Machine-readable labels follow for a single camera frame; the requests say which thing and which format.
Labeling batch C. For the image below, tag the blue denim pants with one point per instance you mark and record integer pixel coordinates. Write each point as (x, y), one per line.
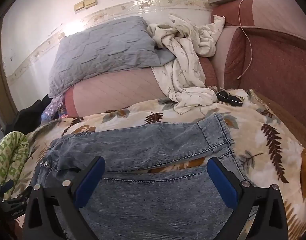
(143, 142)

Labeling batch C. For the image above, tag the leaf print blanket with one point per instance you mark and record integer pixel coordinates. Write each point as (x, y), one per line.
(267, 160)

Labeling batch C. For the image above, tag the gold wall switch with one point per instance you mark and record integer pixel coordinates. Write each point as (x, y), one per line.
(79, 6)
(90, 1)

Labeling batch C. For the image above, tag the green patterned cloth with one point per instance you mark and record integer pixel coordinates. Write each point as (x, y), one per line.
(10, 155)

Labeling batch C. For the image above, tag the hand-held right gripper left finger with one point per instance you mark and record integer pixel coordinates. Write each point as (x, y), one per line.
(91, 180)

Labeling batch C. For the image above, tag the grey quilted pillow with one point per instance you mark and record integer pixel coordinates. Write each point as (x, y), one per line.
(105, 47)

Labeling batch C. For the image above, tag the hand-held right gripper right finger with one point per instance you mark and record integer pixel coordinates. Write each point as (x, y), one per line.
(222, 183)

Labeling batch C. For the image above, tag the black cloth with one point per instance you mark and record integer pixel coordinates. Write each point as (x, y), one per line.
(28, 117)

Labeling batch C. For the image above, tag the clear plastic bag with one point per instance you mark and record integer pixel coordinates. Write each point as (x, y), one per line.
(51, 110)

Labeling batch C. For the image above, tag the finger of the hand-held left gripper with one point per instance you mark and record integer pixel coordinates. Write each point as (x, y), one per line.
(5, 185)

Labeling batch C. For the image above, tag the white patterned cloth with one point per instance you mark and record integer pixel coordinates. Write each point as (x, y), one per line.
(183, 65)

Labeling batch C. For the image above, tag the black sunglasses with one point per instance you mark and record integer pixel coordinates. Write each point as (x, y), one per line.
(229, 98)

